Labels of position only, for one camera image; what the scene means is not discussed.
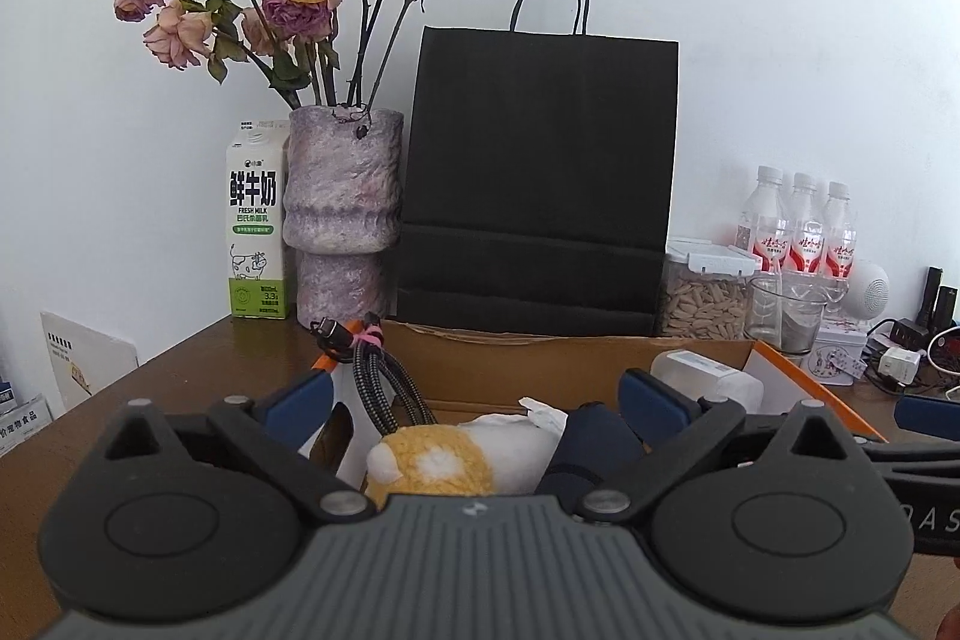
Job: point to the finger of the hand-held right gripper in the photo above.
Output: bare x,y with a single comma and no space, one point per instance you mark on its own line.
930,416
915,454

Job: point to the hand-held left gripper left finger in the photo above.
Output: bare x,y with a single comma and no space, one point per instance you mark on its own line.
304,404

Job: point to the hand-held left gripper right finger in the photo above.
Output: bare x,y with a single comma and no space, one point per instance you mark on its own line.
652,404

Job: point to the white plastic container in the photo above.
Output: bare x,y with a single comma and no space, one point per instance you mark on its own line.
712,377

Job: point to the navy zip pouch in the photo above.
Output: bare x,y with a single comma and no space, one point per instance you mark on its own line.
592,452

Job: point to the white tissue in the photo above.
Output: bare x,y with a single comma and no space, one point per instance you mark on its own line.
544,415

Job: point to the red cardboard box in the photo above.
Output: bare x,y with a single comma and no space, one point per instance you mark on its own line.
487,362

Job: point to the clear container of seeds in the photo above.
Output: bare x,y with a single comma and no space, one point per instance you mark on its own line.
705,306

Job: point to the white charger plug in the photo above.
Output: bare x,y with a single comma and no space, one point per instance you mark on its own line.
900,366

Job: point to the white printed tin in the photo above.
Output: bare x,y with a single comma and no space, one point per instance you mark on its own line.
840,355

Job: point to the black upright device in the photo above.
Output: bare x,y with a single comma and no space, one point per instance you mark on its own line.
941,299

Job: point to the white round speaker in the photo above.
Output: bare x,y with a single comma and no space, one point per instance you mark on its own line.
870,291

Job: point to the white and yellow plush toy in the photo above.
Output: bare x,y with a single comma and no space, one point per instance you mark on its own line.
435,460

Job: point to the clear glass cup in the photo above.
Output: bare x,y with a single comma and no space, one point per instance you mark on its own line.
787,317

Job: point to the milk carton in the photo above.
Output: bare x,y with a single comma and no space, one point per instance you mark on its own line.
255,220

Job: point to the water bottle with red label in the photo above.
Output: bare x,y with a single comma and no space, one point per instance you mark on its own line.
763,227
802,235
838,239

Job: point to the purple stone vase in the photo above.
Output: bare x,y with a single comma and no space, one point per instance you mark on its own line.
345,197

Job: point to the black paper bag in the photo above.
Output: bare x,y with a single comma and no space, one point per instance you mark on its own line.
540,175

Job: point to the blue and white bag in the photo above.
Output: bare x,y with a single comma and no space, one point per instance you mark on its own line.
22,419

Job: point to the white wall panel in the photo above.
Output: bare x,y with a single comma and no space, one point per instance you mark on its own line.
86,362

